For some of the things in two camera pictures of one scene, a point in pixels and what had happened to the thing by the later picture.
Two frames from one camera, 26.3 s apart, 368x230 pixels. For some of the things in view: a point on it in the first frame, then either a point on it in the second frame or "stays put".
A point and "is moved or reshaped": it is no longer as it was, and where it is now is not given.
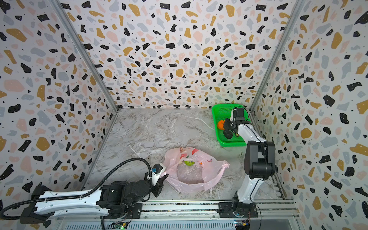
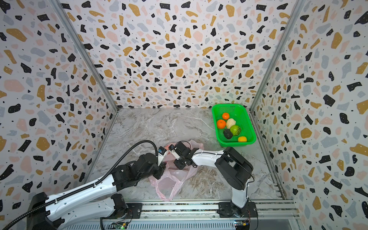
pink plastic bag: [189, 169] is moved or reshaped
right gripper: [226, 123] → [176, 163]
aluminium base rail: [192, 215] stays put
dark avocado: [228, 134] stays put
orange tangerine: [220, 125] stays put
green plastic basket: [222, 111] stays put
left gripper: [159, 185] → [161, 169]
